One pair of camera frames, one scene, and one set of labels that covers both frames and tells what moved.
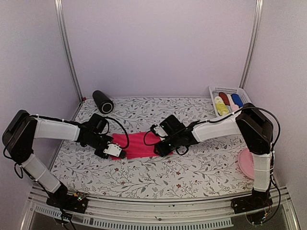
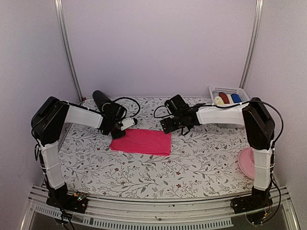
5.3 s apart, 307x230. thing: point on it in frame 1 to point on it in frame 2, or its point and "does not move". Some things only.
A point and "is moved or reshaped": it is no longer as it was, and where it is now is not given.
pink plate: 246,161 does not move
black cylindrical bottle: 105,104 does not move
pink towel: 137,144 is moved or reshaped
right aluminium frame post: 258,9 does not move
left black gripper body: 96,141 to 115,129
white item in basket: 231,102 does not move
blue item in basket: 237,100 does not move
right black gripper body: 174,144 to 178,124
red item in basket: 224,98 does not move
